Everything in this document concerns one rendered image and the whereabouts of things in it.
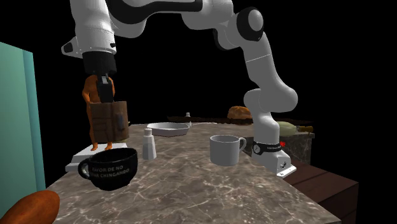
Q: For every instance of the white oval dish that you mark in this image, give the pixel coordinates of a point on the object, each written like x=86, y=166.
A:
x=167, y=128

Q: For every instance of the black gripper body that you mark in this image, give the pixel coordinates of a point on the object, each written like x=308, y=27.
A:
x=99, y=63

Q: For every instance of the brown wooden robot stand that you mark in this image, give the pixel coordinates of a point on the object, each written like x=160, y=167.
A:
x=325, y=192

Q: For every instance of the small white bottle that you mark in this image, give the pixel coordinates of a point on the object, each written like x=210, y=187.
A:
x=187, y=118

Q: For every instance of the orange human figure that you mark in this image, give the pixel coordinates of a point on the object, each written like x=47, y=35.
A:
x=91, y=88

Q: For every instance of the black mug with pale lettering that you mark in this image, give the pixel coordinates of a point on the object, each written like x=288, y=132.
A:
x=114, y=173

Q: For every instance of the orange-brown oval loaf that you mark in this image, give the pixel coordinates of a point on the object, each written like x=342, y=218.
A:
x=31, y=209

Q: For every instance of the pale green bottle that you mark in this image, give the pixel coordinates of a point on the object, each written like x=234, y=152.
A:
x=288, y=128

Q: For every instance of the teal cabinet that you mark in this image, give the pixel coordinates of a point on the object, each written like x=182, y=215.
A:
x=15, y=124

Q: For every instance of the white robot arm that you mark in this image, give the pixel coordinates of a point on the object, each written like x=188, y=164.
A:
x=263, y=77

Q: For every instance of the brown bread loaf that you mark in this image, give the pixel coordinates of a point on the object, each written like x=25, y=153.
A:
x=238, y=113

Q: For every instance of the white flat base slab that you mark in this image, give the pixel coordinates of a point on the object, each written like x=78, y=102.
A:
x=81, y=156

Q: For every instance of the white salt shaker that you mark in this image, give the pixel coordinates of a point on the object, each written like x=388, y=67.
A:
x=149, y=149

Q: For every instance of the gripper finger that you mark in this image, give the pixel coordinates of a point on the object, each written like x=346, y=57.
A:
x=105, y=93

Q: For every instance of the plain grey mug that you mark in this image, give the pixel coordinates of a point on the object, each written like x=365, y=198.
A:
x=224, y=153

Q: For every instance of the brown leather pouch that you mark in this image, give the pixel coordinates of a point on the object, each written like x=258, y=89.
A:
x=107, y=122

